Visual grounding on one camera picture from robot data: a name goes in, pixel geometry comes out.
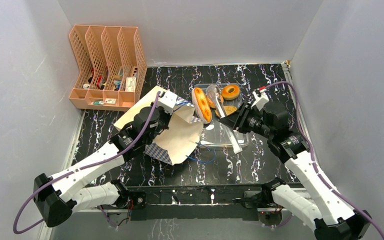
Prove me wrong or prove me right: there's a peach plastic file organizer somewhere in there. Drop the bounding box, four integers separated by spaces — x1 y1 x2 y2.
69 25 148 112

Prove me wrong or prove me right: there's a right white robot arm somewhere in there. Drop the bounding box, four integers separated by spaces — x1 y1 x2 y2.
206 84 372 240

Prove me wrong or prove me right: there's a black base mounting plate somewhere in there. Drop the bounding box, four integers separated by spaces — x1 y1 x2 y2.
128 184 269 221

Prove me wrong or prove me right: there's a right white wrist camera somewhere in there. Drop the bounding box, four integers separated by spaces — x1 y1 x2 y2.
251 88 270 111

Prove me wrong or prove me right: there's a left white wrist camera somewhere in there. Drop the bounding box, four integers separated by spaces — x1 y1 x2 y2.
156 90 178 115

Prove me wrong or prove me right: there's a green white glue tube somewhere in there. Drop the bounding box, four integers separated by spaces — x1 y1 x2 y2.
92 100 104 106

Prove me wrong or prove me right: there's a white stapler box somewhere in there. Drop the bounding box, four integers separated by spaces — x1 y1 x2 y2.
124 77 137 92

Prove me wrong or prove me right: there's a small white card box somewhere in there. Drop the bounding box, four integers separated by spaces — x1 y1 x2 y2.
104 98 117 105

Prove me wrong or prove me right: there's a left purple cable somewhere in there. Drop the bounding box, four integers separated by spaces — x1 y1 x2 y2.
12 90 162 235

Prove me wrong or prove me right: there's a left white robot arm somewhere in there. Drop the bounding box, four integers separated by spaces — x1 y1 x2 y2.
32 105 173 228

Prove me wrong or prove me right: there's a red small box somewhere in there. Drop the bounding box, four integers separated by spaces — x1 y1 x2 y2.
96 75 103 89

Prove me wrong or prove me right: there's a fake long baguette roll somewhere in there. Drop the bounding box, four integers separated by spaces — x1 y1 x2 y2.
191 87 212 124

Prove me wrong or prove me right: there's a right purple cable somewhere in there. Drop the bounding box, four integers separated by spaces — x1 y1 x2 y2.
260 80 384 240

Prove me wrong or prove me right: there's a blue checkered paper bag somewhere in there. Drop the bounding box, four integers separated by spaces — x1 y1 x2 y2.
114 86 204 166

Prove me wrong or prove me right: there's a clear plastic tray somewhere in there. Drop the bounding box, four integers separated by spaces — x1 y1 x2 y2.
194 82 250 149

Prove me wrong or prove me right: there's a white tape roll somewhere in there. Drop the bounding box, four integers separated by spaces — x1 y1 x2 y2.
82 83 90 89

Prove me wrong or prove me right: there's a purple cable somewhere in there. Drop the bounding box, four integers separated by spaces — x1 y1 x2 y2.
12 90 162 235
260 80 384 240

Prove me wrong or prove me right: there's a fake herb bread slice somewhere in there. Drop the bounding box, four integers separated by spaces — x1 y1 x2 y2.
215 105 237 118

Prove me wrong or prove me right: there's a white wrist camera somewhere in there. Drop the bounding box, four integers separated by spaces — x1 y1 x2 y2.
251 88 270 111
156 90 178 115

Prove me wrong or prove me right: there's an orange fake donut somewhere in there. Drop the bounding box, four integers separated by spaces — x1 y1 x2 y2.
221 84 241 101

